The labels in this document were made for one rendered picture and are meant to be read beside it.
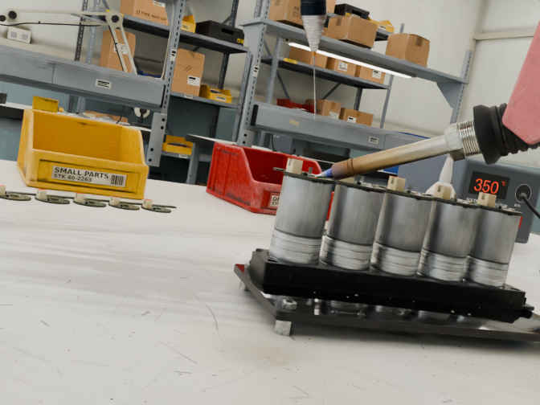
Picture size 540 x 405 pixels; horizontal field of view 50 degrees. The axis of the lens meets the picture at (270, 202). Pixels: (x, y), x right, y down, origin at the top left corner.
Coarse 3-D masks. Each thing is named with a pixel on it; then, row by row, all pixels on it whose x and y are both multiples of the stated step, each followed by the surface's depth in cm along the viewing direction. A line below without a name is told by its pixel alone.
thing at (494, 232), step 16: (480, 208) 31; (480, 224) 31; (496, 224) 31; (512, 224) 31; (480, 240) 31; (496, 240) 31; (512, 240) 31; (480, 256) 31; (496, 256) 31; (464, 272) 32; (480, 272) 31; (496, 272) 31
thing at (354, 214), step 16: (336, 192) 29; (352, 192) 28; (368, 192) 28; (336, 208) 28; (352, 208) 28; (368, 208) 28; (336, 224) 28; (352, 224) 28; (368, 224) 28; (336, 240) 28; (352, 240) 28; (368, 240) 28; (336, 256) 28; (352, 256) 28; (368, 256) 29
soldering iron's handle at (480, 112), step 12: (480, 108) 23; (492, 108) 23; (504, 108) 23; (480, 120) 23; (492, 120) 23; (480, 132) 23; (492, 132) 23; (504, 132) 23; (480, 144) 23; (492, 144) 23; (504, 144) 23; (516, 144) 23; (528, 144) 23; (492, 156) 23; (504, 156) 23
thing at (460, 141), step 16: (448, 128) 24; (464, 128) 24; (416, 144) 25; (432, 144) 24; (448, 144) 24; (464, 144) 24; (352, 160) 26; (368, 160) 26; (384, 160) 25; (400, 160) 25; (416, 160) 25; (336, 176) 26; (352, 176) 26
